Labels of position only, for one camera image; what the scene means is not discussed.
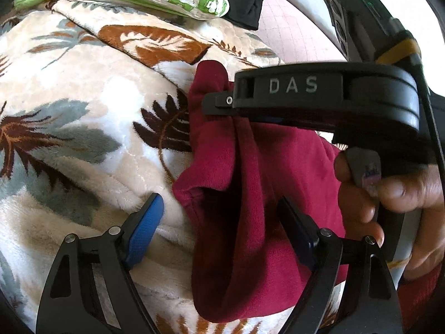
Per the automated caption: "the person's right hand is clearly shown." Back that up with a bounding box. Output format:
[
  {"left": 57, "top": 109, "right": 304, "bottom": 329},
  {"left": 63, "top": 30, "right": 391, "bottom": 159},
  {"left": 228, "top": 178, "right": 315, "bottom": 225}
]
[{"left": 334, "top": 153, "right": 445, "bottom": 281}]

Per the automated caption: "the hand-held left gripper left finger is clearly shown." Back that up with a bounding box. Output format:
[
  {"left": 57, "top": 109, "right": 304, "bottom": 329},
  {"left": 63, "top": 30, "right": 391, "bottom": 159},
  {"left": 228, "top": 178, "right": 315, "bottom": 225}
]
[{"left": 36, "top": 193, "right": 164, "bottom": 334}]

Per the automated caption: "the leaf print fleece blanket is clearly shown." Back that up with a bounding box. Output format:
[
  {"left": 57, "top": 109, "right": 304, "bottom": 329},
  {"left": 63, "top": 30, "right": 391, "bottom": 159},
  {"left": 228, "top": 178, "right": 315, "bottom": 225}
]
[{"left": 0, "top": 0, "right": 345, "bottom": 334}]

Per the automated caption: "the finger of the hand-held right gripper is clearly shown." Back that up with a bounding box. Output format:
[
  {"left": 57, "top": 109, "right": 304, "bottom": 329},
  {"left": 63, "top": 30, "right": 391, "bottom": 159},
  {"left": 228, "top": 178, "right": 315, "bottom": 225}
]
[{"left": 202, "top": 89, "right": 251, "bottom": 119}]

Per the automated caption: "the black cloth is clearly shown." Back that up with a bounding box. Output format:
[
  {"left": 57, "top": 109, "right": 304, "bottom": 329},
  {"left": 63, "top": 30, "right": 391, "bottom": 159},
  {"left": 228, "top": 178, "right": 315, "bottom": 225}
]
[{"left": 224, "top": 0, "right": 268, "bottom": 31}]

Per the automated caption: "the pink quilted sheet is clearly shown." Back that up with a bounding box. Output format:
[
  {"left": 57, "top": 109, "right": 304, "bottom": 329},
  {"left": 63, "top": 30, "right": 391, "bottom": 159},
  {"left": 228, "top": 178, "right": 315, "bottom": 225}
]
[{"left": 255, "top": 0, "right": 350, "bottom": 68}]

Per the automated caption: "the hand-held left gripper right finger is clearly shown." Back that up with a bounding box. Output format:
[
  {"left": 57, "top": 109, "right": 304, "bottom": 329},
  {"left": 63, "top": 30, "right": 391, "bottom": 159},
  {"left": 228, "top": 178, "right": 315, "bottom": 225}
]
[{"left": 277, "top": 196, "right": 404, "bottom": 334}]

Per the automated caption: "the dark red garment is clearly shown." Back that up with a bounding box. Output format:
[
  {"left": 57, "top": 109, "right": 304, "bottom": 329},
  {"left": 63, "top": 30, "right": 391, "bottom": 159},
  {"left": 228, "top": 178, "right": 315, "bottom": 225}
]
[{"left": 173, "top": 60, "right": 350, "bottom": 324}]

